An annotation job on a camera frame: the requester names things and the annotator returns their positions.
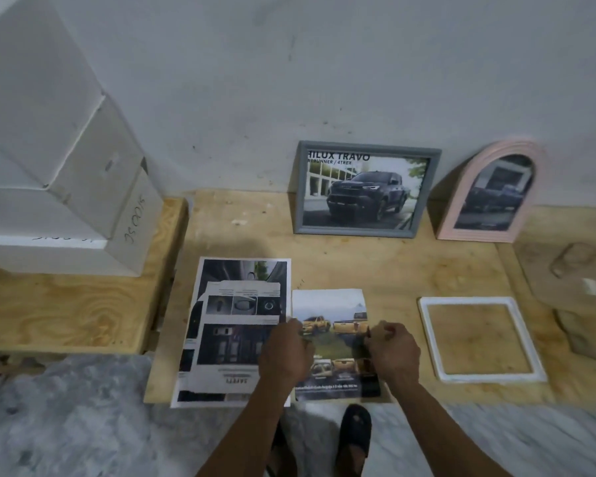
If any person's left hand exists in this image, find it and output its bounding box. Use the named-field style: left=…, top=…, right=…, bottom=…
left=258, top=319, right=315, bottom=394

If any brown frame backing with stand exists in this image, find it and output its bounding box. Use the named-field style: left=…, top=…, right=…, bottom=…
left=516, top=241, right=596, bottom=314

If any person's black right sandal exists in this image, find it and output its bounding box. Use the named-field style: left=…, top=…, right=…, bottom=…
left=334, top=404, right=373, bottom=476

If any yellow truck brochure page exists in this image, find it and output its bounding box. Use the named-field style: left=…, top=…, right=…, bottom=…
left=291, top=288, right=383, bottom=403

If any person's left forearm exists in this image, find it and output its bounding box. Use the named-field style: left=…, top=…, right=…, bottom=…
left=195, top=376, right=300, bottom=477

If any grey picture frame truck photo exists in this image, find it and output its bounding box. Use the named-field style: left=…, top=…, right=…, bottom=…
left=293, top=140, right=442, bottom=239

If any pink arched picture frame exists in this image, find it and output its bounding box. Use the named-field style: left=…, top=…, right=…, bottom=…
left=435, top=138, right=547, bottom=243

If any white box with handwriting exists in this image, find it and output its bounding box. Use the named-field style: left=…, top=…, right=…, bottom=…
left=103, top=166, right=165, bottom=278

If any torn car interior brochure sheet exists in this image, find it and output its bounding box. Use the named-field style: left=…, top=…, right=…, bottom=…
left=178, top=280, right=285, bottom=394

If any large dark car brochure sheet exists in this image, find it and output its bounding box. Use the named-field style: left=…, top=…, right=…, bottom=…
left=171, top=256, right=293, bottom=409

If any flat white cardboard box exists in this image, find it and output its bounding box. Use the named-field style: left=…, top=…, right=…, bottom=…
left=0, top=185, right=151, bottom=278

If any empty white square frame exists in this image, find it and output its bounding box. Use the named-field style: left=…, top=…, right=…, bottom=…
left=418, top=296, right=548, bottom=384

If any person's right forearm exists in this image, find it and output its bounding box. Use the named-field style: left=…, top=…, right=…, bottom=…
left=381, top=376, right=501, bottom=477

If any plywood board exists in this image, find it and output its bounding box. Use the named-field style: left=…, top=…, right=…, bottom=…
left=0, top=197, right=189, bottom=356

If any large white cardboard box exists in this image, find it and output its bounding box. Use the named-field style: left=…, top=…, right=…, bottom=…
left=0, top=0, right=106, bottom=190

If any person's right hand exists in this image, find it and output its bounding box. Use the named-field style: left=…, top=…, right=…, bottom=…
left=365, top=321, right=422, bottom=389

